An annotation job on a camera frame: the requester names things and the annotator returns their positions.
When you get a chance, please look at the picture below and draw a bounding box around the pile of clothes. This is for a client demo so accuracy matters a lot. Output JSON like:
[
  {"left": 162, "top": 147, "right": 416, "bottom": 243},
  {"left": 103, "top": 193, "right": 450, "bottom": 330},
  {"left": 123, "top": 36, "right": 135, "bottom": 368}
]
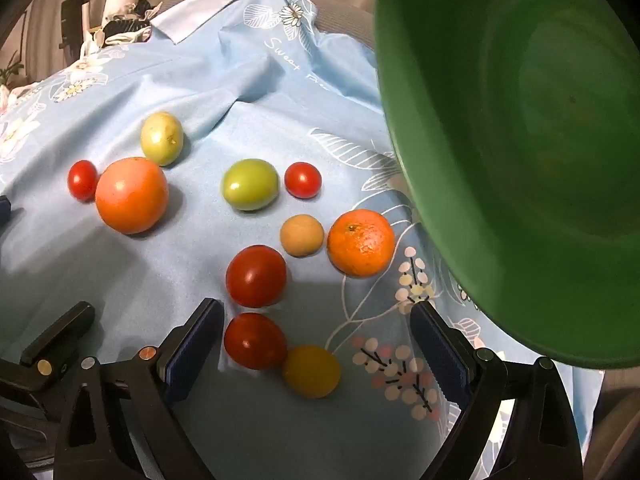
[{"left": 80, "top": 0, "right": 157, "bottom": 55}]

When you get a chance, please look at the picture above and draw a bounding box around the yellow-green jujube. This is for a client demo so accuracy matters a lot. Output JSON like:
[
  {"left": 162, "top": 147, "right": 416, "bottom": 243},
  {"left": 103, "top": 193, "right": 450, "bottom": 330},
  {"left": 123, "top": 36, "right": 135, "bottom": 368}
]
[{"left": 140, "top": 111, "right": 185, "bottom": 167}]

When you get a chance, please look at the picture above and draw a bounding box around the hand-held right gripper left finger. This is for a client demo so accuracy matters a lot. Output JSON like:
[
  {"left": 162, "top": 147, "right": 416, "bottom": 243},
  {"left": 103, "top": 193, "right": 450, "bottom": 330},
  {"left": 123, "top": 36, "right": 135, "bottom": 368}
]
[{"left": 52, "top": 297, "right": 226, "bottom": 480}]

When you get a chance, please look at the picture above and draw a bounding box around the green plastic bowl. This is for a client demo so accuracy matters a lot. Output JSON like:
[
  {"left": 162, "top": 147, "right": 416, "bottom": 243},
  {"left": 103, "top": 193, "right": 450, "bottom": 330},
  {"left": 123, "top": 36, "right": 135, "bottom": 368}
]
[{"left": 374, "top": 0, "right": 640, "bottom": 370}]

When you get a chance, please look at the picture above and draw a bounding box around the green jujube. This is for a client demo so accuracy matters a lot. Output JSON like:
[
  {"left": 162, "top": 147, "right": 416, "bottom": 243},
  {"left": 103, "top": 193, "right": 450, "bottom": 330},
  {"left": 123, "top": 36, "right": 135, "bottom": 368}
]
[{"left": 221, "top": 158, "right": 280, "bottom": 211}]

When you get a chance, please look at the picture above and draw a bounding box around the large orange tomato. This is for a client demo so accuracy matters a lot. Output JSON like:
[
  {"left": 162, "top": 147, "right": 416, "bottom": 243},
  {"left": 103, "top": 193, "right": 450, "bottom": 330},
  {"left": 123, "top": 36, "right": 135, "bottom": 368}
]
[{"left": 95, "top": 157, "right": 170, "bottom": 235}]

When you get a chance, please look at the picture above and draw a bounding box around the orange mandarin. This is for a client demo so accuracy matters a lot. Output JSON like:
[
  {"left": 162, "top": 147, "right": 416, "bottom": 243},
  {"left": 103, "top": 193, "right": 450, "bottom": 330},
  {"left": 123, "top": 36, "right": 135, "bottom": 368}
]
[{"left": 327, "top": 209, "right": 396, "bottom": 277}]

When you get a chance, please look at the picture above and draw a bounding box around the tan round fruit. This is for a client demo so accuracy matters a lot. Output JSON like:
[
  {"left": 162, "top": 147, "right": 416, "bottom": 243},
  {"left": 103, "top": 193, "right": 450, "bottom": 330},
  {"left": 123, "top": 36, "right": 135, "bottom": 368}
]
[{"left": 280, "top": 214, "right": 325, "bottom": 259}]

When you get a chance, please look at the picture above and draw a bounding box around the small red cherry tomato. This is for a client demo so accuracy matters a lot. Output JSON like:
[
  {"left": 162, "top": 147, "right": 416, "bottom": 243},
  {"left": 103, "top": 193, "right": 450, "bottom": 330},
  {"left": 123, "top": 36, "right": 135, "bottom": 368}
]
[
  {"left": 284, "top": 162, "right": 322, "bottom": 199},
  {"left": 67, "top": 160, "right": 99, "bottom": 203}
]

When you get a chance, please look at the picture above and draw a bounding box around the black device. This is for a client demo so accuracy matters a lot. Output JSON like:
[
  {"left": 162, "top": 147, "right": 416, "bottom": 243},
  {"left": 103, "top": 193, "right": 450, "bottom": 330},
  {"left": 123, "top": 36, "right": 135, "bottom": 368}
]
[{"left": 60, "top": 0, "right": 92, "bottom": 50}]

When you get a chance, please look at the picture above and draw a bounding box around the yellow tomato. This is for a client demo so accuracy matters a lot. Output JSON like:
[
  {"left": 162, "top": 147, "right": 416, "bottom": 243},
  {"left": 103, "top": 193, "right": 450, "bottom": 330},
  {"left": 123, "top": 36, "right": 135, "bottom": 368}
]
[{"left": 282, "top": 345, "right": 342, "bottom": 400}]

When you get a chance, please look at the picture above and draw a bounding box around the blue floral blanket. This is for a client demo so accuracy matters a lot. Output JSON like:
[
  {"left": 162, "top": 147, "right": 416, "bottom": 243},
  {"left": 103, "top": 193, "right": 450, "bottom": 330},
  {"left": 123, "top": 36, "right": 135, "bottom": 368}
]
[{"left": 0, "top": 0, "right": 596, "bottom": 480}]

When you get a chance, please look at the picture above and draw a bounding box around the white patterned cloth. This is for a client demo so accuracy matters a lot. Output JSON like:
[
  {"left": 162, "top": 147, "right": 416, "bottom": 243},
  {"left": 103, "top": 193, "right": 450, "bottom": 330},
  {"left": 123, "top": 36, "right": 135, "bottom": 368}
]
[{"left": 0, "top": 82, "right": 32, "bottom": 112}]

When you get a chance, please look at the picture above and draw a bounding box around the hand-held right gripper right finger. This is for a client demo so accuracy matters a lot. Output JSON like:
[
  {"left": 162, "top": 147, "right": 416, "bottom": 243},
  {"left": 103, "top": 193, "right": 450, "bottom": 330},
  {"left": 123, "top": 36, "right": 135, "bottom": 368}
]
[{"left": 410, "top": 297, "right": 586, "bottom": 480}]

